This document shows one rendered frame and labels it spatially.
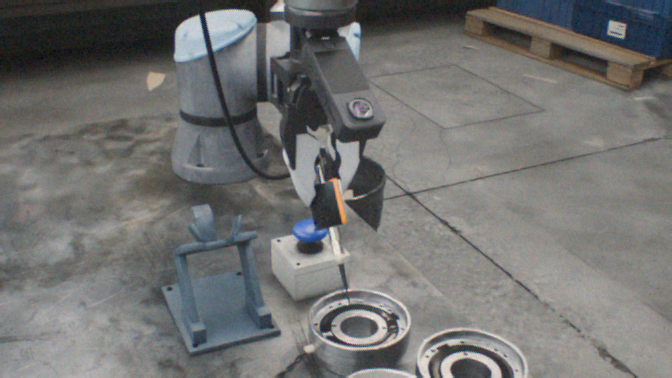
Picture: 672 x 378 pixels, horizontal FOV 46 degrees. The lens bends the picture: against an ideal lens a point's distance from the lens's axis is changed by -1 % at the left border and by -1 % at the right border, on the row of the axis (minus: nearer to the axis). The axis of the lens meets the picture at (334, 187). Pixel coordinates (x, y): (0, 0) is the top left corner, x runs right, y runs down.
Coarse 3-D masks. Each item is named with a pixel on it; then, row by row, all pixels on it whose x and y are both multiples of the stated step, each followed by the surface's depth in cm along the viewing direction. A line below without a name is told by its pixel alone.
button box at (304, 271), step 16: (272, 240) 93; (288, 240) 93; (320, 240) 93; (272, 256) 94; (288, 256) 90; (304, 256) 90; (320, 256) 90; (288, 272) 90; (304, 272) 89; (320, 272) 90; (336, 272) 91; (288, 288) 91; (304, 288) 90; (320, 288) 91; (336, 288) 92
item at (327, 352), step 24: (312, 312) 81; (360, 312) 83; (408, 312) 81; (312, 336) 79; (336, 336) 80; (360, 336) 84; (408, 336) 79; (336, 360) 77; (360, 360) 77; (384, 360) 77
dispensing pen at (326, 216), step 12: (324, 180) 85; (324, 192) 83; (324, 204) 83; (336, 204) 83; (324, 216) 83; (336, 216) 83; (324, 228) 83; (336, 228) 84; (336, 240) 84; (336, 252) 84; (348, 300) 84
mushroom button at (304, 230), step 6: (300, 222) 91; (306, 222) 91; (312, 222) 91; (294, 228) 91; (300, 228) 90; (306, 228) 90; (312, 228) 90; (294, 234) 90; (300, 234) 89; (306, 234) 89; (312, 234) 89; (318, 234) 89; (324, 234) 90; (306, 240) 89; (312, 240) 89; (318, 240) 90
